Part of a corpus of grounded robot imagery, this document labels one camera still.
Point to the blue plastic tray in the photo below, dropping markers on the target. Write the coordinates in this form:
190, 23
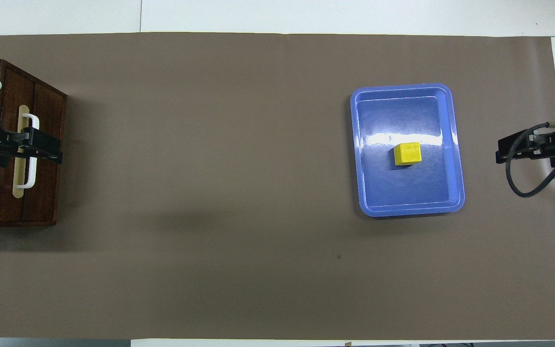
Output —
403, 193

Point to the dark wood drawer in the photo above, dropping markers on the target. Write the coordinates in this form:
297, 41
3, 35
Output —
46, 193

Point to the yellow cube block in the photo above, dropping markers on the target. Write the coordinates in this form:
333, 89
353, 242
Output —
408, 153

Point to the brown table mat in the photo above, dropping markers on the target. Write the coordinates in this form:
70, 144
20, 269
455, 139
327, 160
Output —
258, 241

